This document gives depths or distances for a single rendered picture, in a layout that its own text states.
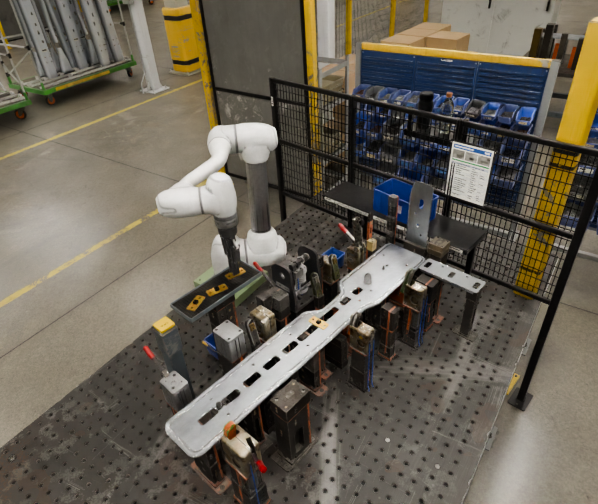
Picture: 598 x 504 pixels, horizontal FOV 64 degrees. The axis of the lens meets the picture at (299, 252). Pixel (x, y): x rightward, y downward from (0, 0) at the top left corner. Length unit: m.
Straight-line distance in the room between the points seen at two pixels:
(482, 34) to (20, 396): 7.60
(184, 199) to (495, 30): 7.17
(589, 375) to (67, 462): 2.86
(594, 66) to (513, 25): 6.22
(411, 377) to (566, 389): 1.34
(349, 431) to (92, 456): 1.01
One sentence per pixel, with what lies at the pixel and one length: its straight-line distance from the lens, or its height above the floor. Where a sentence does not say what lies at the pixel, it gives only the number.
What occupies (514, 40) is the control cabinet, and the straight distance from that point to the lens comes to 8.42.
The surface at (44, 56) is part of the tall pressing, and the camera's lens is 9.27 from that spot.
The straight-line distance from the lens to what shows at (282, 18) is 4.09.
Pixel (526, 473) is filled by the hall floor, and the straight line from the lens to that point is 2.90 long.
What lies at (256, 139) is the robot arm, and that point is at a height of 1.54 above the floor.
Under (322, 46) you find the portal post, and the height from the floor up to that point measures 1.00.
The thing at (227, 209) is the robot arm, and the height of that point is 1.50.
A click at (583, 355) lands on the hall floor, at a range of 3.56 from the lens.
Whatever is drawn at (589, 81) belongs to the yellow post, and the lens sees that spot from 2.22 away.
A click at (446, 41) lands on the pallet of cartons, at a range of 6.38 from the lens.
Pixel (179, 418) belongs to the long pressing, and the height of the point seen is 1.00.
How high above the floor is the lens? 2.38
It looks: 36 degrees down
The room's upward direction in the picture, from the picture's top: 4 degrees counter-clockwise
